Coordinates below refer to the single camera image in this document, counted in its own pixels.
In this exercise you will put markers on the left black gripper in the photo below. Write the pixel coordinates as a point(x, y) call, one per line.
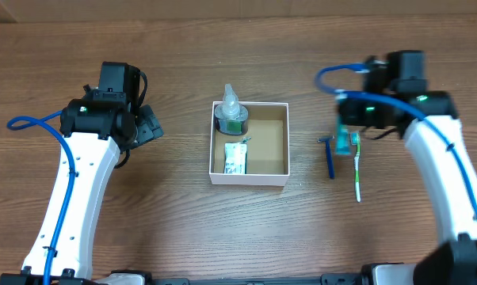
point(148, 127)

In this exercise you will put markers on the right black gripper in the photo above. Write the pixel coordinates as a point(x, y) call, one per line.
point(349, 112)

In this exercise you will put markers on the green white toothbrush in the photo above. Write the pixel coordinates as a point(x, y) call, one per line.
point(355, 140)

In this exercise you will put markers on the Colgate toothpaste tube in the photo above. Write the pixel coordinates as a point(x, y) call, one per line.
point(342, 140)

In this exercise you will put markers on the blue disposable razor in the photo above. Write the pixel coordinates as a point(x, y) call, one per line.
point(329, 159)

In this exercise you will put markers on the green white packet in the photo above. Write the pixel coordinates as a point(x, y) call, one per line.
point(236, 156)

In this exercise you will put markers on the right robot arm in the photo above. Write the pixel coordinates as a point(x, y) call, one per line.
point(432, 132)

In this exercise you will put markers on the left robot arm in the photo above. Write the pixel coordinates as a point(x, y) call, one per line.
point(96, 136)

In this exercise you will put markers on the open cardboard box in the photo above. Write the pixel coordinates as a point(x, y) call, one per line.
point(268, 153)

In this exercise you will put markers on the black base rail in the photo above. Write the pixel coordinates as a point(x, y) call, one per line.
point(139, 277)

